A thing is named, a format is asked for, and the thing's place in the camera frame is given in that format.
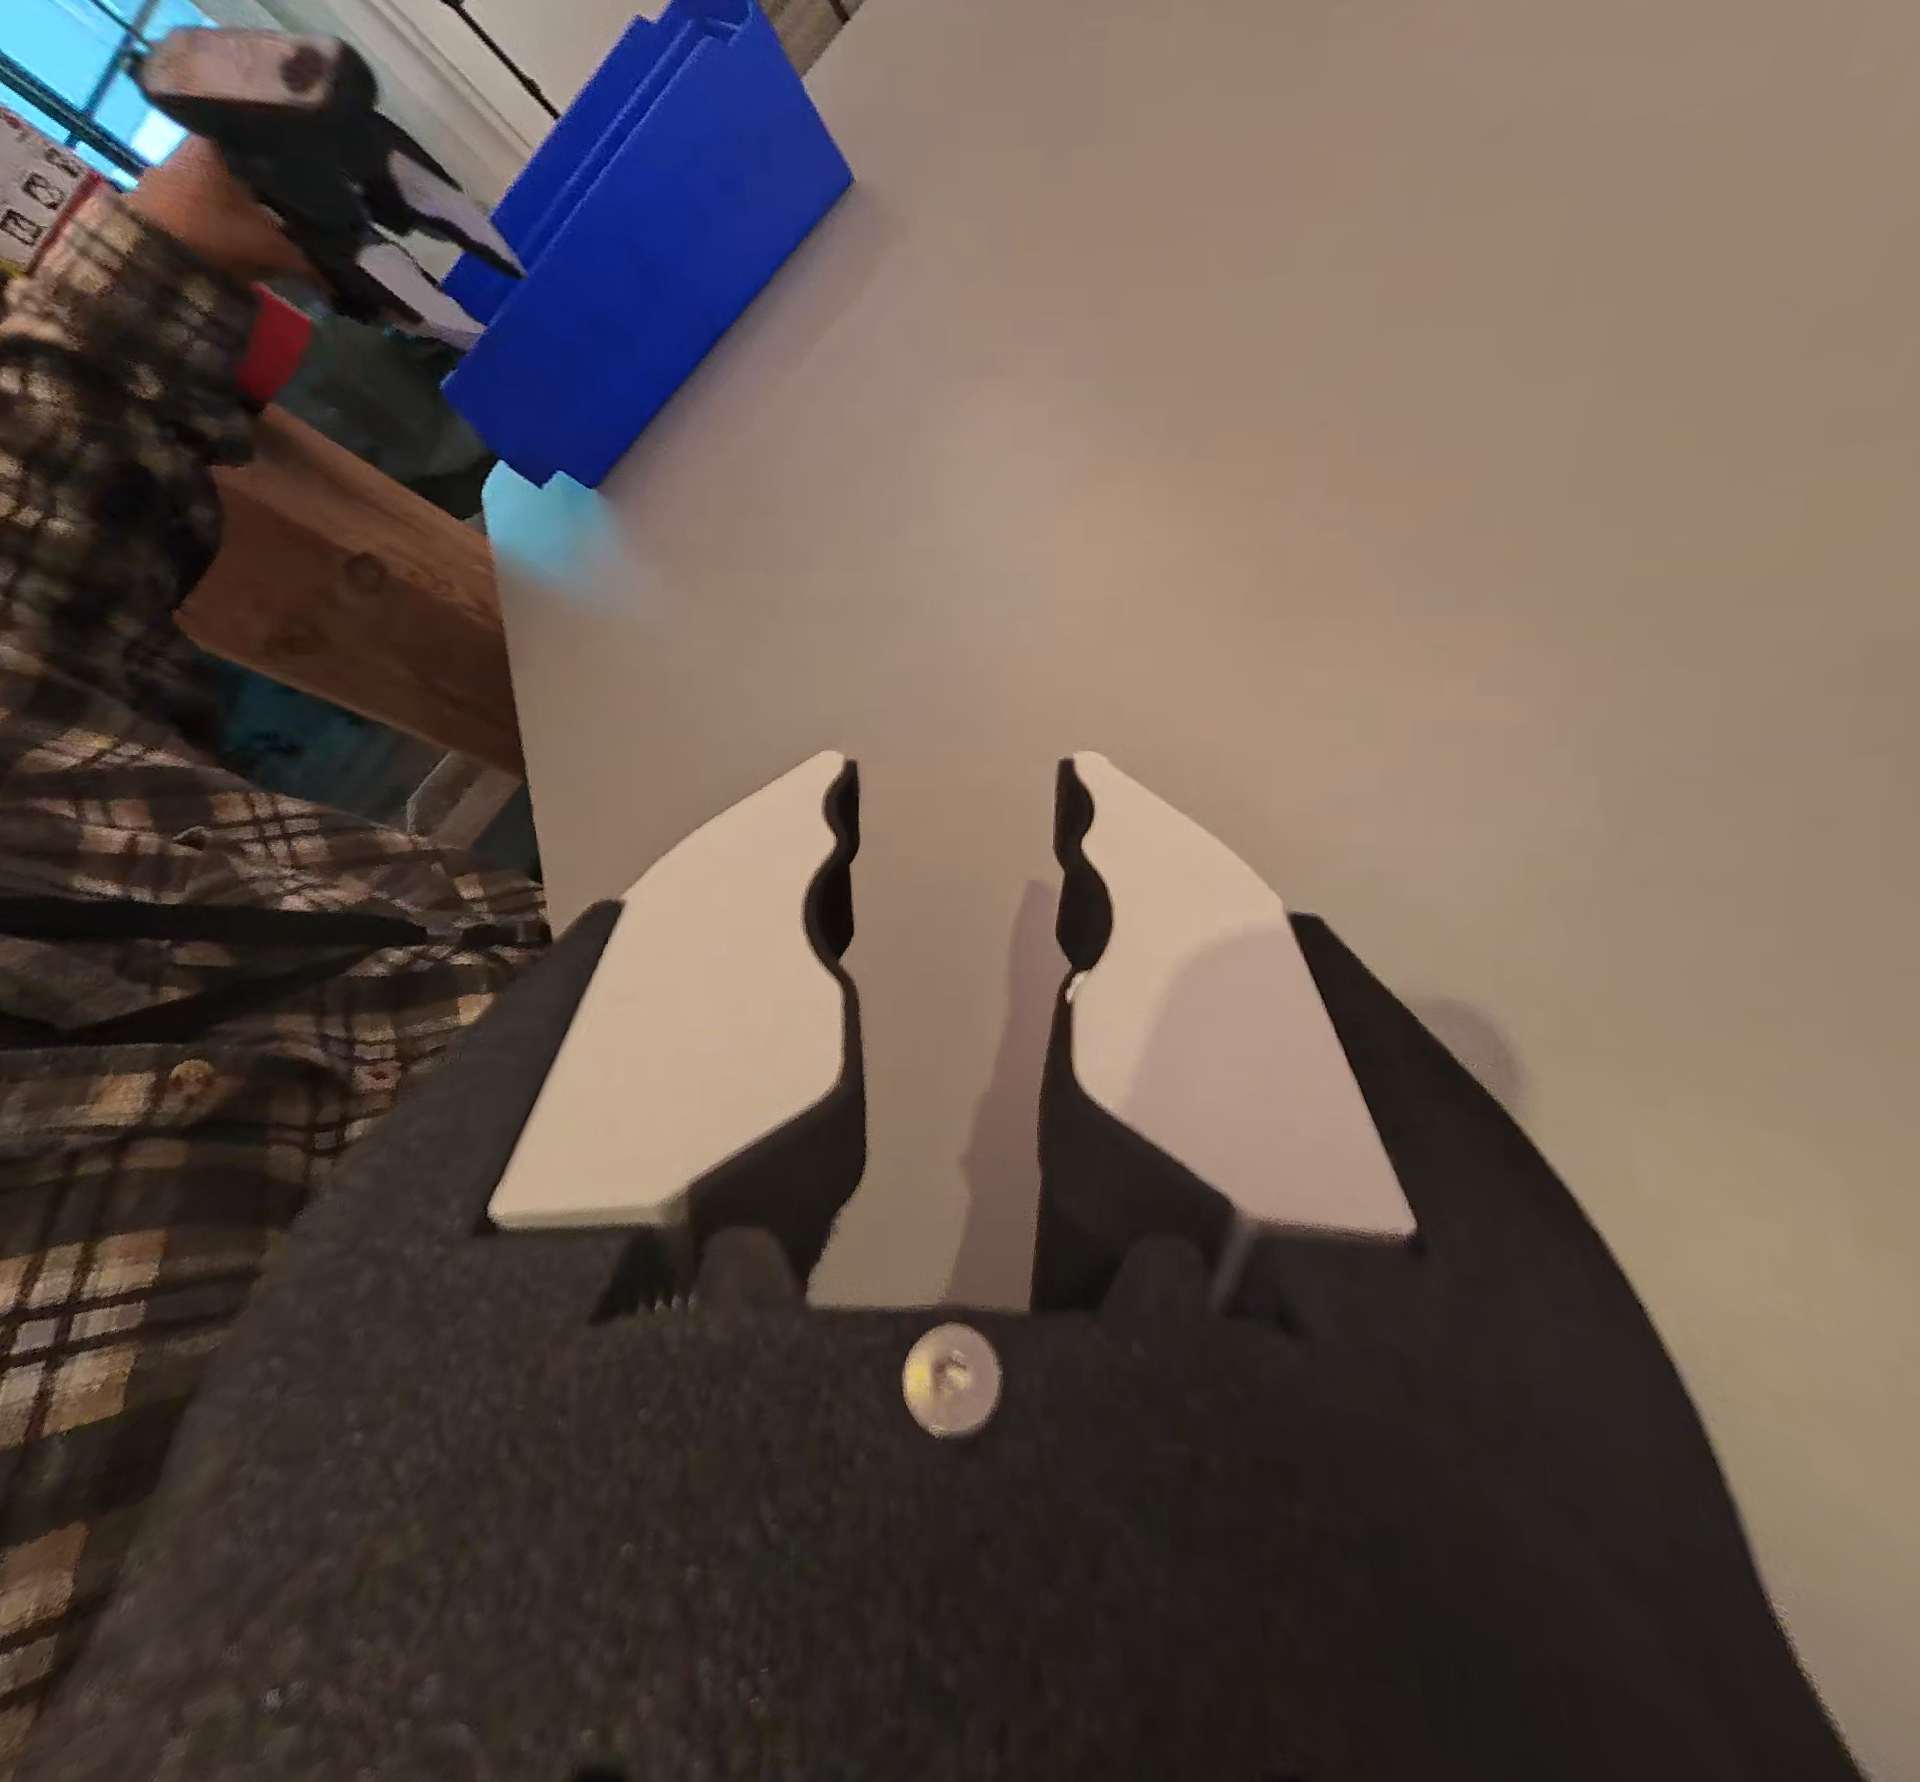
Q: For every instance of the person's left hand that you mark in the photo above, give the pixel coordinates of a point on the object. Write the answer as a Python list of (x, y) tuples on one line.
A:
[(210, 199)]

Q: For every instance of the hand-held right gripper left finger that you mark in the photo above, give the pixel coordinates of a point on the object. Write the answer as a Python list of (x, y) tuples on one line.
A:
[(691, 1047)]

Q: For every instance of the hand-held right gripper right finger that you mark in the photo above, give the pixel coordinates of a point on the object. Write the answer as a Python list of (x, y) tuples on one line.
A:
[(1230, 1062)]

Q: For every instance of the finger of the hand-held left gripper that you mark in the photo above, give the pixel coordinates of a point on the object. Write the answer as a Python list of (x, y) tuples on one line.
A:
[(419, 300), (451, 215)]

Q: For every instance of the person's left forearm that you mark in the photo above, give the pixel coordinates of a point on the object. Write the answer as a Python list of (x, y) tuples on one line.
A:
[(106, 386)]

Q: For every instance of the blue plastic bin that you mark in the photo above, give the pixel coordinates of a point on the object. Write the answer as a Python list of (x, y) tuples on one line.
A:
[(660, 253)]

